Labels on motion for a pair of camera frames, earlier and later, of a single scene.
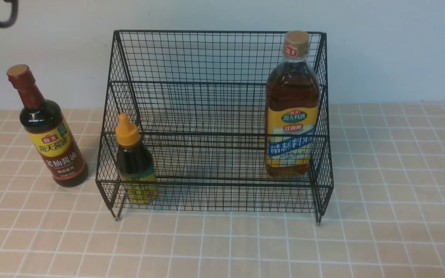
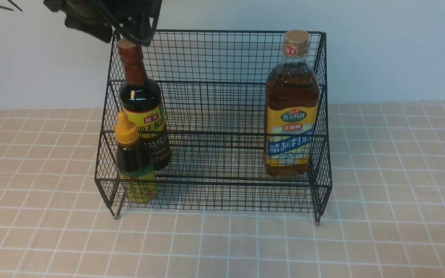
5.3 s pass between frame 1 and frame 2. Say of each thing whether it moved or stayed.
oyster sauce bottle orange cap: stayed
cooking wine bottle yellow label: stayed
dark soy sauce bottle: moved
